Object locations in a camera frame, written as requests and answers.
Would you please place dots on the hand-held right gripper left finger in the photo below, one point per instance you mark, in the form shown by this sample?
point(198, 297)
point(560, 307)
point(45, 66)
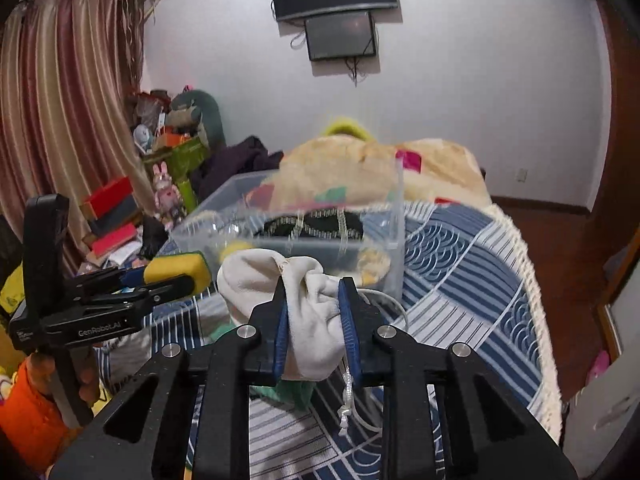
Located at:
point(280, 332)

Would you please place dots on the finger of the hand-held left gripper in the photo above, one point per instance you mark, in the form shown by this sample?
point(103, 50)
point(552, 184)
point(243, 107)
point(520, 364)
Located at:
point(134, 276)
point(170, 290)

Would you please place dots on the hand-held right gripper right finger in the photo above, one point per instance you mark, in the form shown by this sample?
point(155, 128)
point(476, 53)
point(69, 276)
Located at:
point(350, 332)

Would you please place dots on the yellow sponge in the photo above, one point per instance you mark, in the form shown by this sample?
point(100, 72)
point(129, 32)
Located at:
point(172, 265)
point(236, 251)

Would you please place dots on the clear plastic storage box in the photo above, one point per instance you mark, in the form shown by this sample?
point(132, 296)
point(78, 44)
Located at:
point(385, 260)

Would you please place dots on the person's left forearm orange sleeve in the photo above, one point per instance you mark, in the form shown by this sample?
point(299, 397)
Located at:
point(30, 420)

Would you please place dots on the person's left hand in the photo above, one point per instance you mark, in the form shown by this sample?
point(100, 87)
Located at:
point(89, 377)

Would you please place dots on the yellow bag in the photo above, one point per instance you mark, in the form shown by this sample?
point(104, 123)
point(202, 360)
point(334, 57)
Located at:
point(12, 295)

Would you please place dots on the green cloth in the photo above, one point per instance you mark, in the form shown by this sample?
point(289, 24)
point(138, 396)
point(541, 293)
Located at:
point(291, 393)

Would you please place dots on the stack of red boxes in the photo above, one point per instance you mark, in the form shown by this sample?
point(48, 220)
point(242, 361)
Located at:
point(112, 210)

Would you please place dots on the beige fluffy cloth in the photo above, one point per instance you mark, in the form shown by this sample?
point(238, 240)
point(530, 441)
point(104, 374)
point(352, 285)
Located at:
point(374, 262)

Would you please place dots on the pink bunny toy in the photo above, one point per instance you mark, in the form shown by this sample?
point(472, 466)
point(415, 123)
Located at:
point(167, 192)

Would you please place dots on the black knitted cloth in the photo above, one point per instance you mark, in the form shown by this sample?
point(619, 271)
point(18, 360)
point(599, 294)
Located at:
point(320, 225)

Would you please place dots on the blue patterned blanket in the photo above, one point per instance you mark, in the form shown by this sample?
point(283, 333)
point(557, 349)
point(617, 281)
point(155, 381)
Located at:
point(450, 270)

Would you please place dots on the green cardboard box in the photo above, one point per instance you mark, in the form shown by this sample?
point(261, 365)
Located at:
point(177, 160)

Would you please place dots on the dark purple clothing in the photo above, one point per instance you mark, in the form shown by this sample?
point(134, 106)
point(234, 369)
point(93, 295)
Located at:
point(240, 160)

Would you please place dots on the striped brown curtain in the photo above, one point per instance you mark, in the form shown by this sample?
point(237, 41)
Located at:
point(60, 110)

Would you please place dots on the beige plush blanket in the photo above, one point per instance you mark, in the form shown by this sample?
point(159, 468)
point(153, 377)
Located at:
point(340, 160)

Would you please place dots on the green dinosaur plush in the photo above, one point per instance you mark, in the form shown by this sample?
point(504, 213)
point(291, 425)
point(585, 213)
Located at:
point(200, 110)

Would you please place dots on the yellow-green plush toy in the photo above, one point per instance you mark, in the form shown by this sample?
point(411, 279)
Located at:
point(345, 127)

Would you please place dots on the white cabinet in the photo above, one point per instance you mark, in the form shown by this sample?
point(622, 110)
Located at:
point(610, 400)

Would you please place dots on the small black wall monitor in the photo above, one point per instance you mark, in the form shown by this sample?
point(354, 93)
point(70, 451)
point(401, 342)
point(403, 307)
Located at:
point(340, 35)

